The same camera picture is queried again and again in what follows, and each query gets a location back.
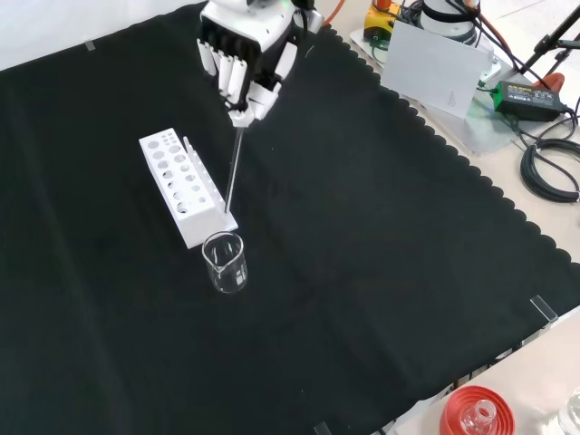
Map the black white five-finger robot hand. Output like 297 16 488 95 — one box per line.
196 0 301 130

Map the clear glass rod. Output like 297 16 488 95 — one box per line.
222 125 247 215

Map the white test tube rack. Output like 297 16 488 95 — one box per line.
138 128 239 250

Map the clear glass beaker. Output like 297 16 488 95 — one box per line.
200 230 249 295

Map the yellow stop button box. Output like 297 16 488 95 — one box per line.
364 0 402 43

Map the pale board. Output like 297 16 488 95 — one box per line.
382 20 488 121

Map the black cloth with scalloped edge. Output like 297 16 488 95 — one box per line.
0 0 580 435

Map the black power adapter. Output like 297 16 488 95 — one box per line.
492 80 574 123

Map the black tripod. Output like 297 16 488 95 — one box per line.
516 0 580 79

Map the orange clamp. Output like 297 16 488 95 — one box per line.
534 72 566 92

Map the clear glass flask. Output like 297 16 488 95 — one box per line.
459 399 498 435

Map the clear glass vessel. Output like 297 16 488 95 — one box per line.
556 391 580 435

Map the grey cable connector block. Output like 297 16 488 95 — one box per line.
294 6 326 35

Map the grey metal base plate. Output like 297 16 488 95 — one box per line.
347 25 523 158

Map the coiled black cable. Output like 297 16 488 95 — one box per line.
519 139 580 203

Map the red ribbed ring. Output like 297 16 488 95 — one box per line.
439 384 517 435

